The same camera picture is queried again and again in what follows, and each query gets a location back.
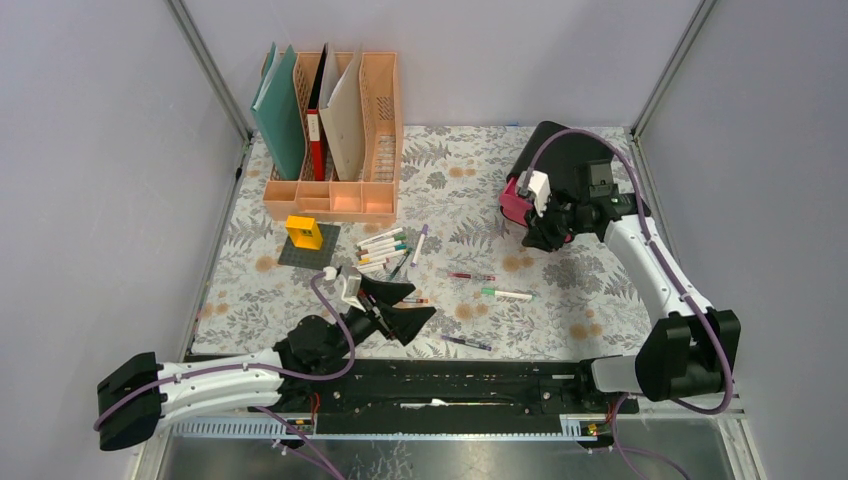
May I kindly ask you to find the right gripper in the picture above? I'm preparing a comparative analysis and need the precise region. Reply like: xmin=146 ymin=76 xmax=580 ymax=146
xmin=522 ymin=193 xmax=593 ymax=253

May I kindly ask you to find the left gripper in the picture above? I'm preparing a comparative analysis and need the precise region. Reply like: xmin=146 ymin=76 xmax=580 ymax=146
xmin=322 ymin=275 xmax=435 ymax=366

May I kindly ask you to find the black pink drawer box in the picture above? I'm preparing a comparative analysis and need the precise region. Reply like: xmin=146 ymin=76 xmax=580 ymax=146
xmin=499 ymin=121 xmax=613 ymax=227

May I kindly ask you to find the red binder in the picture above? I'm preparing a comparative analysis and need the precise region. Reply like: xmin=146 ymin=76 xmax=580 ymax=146
xmin=306 ymin=43 xmax=328 ymax=181

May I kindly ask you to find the beige kraft notebook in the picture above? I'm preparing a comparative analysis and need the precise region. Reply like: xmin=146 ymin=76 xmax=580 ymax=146
xmin=318 ymin=43 xmax=365 ymax=182

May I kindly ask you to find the teal folder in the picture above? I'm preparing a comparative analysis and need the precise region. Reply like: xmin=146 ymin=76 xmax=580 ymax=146
xmin=250 ymin=43 xmax=306 ymax=181

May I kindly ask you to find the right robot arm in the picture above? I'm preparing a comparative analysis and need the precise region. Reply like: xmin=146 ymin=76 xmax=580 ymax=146
xmin=499 ymin=159 xmax=741 ymax=414

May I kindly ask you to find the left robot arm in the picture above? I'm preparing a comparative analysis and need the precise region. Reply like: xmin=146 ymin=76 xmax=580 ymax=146
xmin=93 ymin=277 xmax=437 ymax=452

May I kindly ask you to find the white marker pink cap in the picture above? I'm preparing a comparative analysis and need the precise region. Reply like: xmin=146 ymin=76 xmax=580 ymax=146
xmin=357 ymin=263 xmax=388 ymax=274

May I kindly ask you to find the dark red pen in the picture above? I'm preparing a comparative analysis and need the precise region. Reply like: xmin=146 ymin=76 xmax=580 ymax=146
xmin=447 ymin=272 xmax=496 ymax=282

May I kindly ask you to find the purple pen near front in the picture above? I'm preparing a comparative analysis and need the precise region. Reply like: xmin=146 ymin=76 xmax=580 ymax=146
xmin=440 ymin=335 xmax=493 ymax=351

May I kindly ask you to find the floral table mat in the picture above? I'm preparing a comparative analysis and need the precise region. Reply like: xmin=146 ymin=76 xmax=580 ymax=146
xmin=190 ymin=126 xmax=650 ymax=360

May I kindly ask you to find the white marker black cap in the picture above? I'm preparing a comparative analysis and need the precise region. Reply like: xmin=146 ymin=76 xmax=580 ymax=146
xmin=356 ymin=227 xmax=403 ymax=247

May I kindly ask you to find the white purple marker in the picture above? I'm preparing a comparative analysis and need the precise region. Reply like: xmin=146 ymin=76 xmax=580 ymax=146
xmin=410 ymin=224 xmax=429 ymax=268

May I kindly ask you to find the orange plastic file organizer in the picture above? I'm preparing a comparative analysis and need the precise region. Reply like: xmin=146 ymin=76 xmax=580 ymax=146
xmin=263 ymin=51 xmax=403 ymax=223

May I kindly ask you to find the grey baseplate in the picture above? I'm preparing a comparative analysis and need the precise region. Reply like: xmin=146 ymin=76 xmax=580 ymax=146
xmin=277 ymin=223 xmax=341 ymax=270

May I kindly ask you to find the yellow block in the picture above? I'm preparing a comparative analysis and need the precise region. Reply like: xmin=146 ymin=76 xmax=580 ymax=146
xmin=284 ymin=215 xmax=324 ymax=251

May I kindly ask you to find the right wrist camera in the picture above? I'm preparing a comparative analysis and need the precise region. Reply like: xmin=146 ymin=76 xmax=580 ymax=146
xmin=516 ymin=169 xmax=551 ymax=217

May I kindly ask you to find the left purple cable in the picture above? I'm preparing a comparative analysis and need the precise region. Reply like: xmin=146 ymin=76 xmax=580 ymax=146
xmin=92 ymin=268 xmax=359 ymax=480

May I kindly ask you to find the purple cable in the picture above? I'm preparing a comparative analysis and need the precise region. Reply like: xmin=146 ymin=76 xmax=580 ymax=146
xmin=526 ymin=127 xmax=737 ymax=480
xmin=92 ymin=268 xmax=359 ymax=480

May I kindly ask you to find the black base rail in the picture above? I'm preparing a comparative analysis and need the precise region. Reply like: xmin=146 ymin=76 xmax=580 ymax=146
xmin=268 ymin=358 xmax=619 ymax=437

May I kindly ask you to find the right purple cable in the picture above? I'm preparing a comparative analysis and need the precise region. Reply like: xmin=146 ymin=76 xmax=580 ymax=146
xmin=526 ymin=127 xmax=737 ymax=480

